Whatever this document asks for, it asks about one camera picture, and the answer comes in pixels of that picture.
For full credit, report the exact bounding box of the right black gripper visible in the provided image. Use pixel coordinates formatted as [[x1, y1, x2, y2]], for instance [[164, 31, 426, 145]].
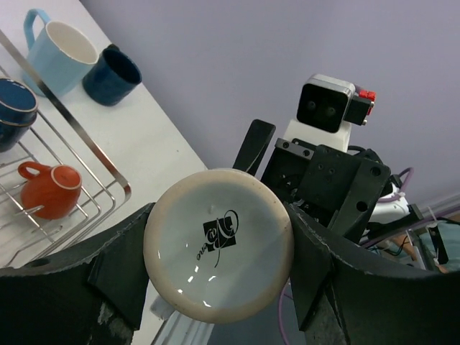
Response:
[[233, 119, 391, 241]]

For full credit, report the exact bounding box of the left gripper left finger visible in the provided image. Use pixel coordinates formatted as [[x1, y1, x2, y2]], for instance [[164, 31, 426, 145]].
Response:
[[1, 203, 153, 344]]

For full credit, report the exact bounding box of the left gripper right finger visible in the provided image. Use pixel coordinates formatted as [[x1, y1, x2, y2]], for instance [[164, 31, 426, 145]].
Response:
[[286, 205, 459, 344]]

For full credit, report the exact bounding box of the beige brown cup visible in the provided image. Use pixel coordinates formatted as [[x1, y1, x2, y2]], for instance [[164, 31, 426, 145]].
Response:
[[143, 168, 294, 323]]

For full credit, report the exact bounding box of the large dark blue mug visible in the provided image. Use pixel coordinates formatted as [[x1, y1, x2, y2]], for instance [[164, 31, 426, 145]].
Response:
[[82, 44, 142, 106]]

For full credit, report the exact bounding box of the small dark blue cup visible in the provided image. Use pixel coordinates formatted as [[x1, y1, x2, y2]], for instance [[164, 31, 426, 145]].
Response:
[[1, 77, 38, 152]]

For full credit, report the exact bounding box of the light blue mug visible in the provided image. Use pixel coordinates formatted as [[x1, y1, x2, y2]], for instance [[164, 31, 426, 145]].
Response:
[[23, 9, 99, 96]]

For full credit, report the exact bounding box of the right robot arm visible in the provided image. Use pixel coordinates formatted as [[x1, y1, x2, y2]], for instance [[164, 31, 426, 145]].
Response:
[[262, 138, 422, 247]]

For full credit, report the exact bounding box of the orange small cup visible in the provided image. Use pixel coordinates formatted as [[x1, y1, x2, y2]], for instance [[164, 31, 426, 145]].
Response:
[[17, 161, 83, 220]]

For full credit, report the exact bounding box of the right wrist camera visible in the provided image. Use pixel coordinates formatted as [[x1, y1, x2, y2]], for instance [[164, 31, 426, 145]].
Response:
[[282, 73, 377, 152]]

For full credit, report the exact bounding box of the wire dish rack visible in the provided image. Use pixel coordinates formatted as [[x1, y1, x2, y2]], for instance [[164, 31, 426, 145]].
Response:
[[0, 28, 132, 269]]

